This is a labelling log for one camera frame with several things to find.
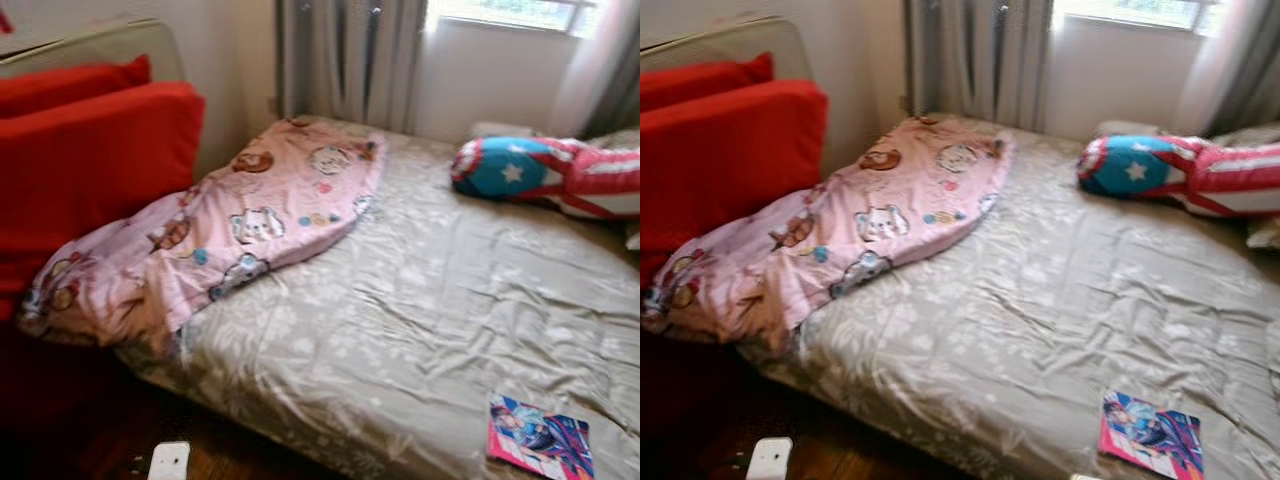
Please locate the pink and blue comic book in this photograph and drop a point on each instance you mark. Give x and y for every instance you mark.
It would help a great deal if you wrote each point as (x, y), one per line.
(1150, 440)
(540, 445)

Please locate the large red fabric cushion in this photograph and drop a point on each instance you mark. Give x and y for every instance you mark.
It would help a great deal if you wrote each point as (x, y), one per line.
(730, 160)
(90, 170)

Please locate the blue star shield pillow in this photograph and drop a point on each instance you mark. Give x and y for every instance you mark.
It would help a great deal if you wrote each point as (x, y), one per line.
(1135, 170)
(510, 170)

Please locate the small red fabric cushion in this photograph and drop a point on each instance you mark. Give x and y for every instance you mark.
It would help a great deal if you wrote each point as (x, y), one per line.
(70, 88)
(700, 85)

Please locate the pale sheer curtain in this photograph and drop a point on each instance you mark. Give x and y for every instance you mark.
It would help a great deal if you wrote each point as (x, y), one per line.
(600, 70)
(1235, 70)

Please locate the grey pillow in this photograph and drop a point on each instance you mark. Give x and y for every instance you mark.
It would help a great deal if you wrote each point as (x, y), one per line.
(500, 130)
(1125, 128)

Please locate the green quilted mattress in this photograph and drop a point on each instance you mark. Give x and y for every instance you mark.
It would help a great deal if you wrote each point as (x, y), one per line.
(100, 45)
(730, 45)

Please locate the beige floral bedsheet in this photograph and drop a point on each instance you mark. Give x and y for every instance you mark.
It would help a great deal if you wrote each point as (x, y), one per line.
(1050, 300)
(420, 300)

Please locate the pink cartoon animal blanket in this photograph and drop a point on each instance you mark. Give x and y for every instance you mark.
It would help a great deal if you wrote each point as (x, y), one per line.
(880, 190)
(250, 190)

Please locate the bright window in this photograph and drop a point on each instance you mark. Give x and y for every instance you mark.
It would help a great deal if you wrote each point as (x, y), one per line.
(510, 10)
(1140, 10)

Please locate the grey pleated curtain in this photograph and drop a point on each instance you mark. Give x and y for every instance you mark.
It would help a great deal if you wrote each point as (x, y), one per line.
(980, 60)
(350, 60)

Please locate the red hanging ornament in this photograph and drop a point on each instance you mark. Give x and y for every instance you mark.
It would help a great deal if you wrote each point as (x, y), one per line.
(5, 20)

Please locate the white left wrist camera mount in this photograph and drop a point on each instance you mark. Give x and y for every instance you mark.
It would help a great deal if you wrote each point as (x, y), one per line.
(168, 462)
(770, 460)

